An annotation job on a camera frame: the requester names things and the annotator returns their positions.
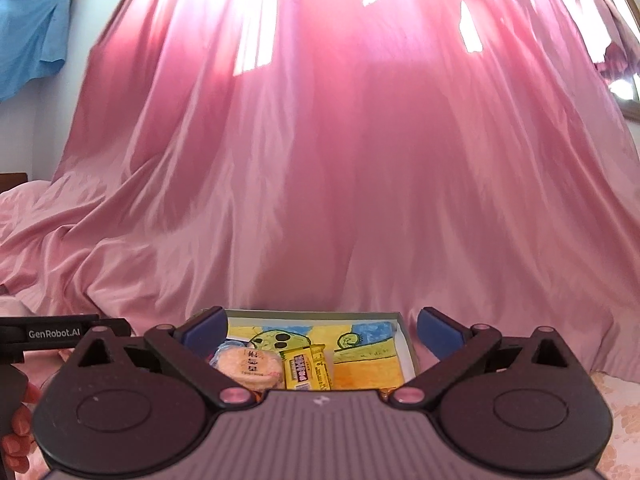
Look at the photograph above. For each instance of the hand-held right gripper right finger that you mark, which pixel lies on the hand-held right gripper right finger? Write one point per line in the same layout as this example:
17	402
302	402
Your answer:
440	332

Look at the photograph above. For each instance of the rice cracker packet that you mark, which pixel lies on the rice cracker packet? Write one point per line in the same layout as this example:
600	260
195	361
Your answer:
250	365

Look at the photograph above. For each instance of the pink quilt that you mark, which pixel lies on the pink quilt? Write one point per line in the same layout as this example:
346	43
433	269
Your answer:
15	210

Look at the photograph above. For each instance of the yellow green snack bar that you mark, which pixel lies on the yellow green snack bar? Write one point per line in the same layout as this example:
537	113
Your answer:
305	367

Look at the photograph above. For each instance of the crayon drawing paper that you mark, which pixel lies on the crayon drawing paper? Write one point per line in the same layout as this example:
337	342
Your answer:
365	370

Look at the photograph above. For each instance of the dark wooden headboard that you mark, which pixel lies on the dark wooden headboard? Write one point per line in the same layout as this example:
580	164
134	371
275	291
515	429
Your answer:
12	182

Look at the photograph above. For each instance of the pink curtain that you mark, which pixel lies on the pink curtain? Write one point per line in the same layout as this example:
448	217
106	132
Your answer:
325	160

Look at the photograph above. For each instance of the grey shallow box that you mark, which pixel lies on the grey shallow box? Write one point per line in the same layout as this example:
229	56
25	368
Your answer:
407	350

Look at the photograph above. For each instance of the person's left hand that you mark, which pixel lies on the person's left hand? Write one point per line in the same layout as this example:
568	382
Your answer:
20	430

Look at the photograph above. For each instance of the blue cloth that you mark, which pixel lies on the blue cloth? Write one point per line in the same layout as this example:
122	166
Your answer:
30	45

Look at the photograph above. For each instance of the floral bed sheet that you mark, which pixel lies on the floral bed sheet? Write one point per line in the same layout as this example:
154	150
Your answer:
620	410

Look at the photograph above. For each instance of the window with wooden frame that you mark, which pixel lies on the window with wooden frame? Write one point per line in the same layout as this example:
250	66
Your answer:
625	90

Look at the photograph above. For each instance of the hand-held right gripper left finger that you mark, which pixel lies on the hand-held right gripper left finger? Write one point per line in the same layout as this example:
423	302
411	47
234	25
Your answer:
202	332

